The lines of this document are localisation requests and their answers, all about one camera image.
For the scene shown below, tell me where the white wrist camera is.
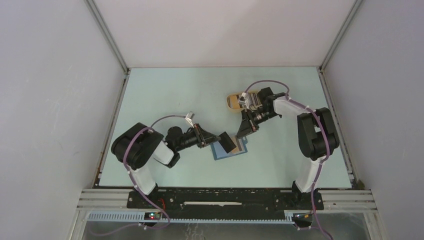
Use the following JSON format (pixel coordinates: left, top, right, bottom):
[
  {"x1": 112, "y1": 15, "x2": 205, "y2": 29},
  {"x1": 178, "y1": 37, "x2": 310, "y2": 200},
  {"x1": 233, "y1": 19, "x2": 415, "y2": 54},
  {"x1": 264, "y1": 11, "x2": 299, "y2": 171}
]
[
  {"x1": 237, "y1": 91, "x2": 250, "y2": 109},
  {"x1": 184, "y1": 111, "x2": 195, "y2": 127}
]

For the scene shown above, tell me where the stack of cards in tray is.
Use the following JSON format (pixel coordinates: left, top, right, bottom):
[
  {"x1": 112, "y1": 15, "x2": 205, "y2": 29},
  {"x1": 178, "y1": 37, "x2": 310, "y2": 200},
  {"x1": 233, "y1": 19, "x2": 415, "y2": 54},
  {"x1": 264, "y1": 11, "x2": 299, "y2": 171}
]
[{"x1": 248, "y1": 92, "x2": 262, "y2": 108}]

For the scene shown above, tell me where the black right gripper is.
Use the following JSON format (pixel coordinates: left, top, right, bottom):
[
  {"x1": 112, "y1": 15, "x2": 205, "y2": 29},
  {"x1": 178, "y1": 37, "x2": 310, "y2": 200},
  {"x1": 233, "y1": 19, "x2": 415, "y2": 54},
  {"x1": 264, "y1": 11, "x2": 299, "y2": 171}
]
[{"x1": 236, "y1": 107, "x2": 279, "y2": 139}]

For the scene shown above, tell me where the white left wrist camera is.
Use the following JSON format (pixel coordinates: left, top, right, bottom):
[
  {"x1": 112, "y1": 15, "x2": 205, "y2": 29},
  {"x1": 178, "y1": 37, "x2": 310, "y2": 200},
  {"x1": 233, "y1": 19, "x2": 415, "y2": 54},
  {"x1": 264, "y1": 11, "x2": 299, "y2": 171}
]
[{"x1": 184, "y1": 111, "x2": 195, "y2": 127}]

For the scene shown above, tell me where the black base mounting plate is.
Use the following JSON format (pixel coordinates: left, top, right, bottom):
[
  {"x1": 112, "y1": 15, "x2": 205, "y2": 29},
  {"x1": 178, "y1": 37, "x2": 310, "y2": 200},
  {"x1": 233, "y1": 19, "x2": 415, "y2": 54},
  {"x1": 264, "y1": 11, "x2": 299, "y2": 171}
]
[{"x1": 126, "y1": 187, "x2": 324, "y2": 220}]

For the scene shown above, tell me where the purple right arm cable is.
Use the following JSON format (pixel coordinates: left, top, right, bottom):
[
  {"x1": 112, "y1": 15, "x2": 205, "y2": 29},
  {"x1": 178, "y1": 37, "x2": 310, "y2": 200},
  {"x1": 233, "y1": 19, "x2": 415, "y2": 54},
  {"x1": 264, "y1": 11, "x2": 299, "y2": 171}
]
[{"x1": 243, "y1": 80, "x2": 332, "y2": 240}]

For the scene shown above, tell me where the orange card with black stripe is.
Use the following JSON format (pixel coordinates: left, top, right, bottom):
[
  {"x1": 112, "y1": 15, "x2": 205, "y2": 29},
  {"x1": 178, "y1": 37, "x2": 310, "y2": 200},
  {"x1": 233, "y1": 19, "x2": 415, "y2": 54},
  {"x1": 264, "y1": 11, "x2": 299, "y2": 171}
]
[{"x1": 228, "y1": 94, "x2": 243, "y2": 110}]

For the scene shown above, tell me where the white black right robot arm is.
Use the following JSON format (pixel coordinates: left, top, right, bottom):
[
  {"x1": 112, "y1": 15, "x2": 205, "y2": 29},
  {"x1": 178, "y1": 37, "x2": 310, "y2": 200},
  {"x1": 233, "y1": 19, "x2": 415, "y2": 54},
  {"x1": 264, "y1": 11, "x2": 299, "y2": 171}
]
[{"x1": 236, "y1": 87, "x2": 340, "y2": 209}]

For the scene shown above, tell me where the grey cable duct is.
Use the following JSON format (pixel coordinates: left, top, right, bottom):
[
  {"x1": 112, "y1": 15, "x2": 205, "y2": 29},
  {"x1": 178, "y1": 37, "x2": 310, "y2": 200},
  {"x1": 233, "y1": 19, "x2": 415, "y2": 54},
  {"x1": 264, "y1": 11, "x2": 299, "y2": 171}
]
[{"x1": 86, "y1": 211, "x2": 313, "y2": 224}]

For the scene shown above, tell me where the aluminium frame rail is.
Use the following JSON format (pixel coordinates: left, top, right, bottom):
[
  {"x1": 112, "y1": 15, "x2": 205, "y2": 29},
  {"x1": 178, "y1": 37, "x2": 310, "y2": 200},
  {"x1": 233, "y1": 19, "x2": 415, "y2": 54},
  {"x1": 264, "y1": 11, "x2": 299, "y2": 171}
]
[{"x1": 77, "y1": 187, "x2": 377, "y2": 213}]

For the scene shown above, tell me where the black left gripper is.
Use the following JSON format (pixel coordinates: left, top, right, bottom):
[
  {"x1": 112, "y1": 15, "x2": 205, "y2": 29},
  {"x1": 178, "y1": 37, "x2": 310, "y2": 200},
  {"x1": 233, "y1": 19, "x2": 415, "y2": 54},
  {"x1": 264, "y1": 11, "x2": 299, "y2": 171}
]
[{"x1": 175, "y1": 123, "x2": 221, "y2": 152}]

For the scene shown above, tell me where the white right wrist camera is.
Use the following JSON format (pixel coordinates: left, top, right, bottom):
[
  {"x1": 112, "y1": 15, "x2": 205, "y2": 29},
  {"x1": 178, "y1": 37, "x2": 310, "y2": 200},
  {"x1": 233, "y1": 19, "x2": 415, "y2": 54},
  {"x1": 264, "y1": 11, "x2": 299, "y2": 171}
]
[{"x1": 237, "y1": 91, "x2": 250, "y2": 109}]

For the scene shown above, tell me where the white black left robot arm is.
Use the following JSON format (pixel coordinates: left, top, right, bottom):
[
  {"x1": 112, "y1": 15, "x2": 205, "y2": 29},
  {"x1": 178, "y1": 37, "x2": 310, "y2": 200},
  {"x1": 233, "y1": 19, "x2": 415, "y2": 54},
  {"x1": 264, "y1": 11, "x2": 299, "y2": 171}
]
[{"x1": 111, "y1": 122, "x2": 221, "y2": 208}]

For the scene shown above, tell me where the orange striped card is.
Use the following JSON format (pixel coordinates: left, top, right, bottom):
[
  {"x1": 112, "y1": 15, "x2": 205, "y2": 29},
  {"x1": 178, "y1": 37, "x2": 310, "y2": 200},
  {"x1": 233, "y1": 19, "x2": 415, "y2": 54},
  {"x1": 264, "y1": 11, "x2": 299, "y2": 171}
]
[{"x1": 231, "y1": 136, "x2": 248, "y2": 155}]

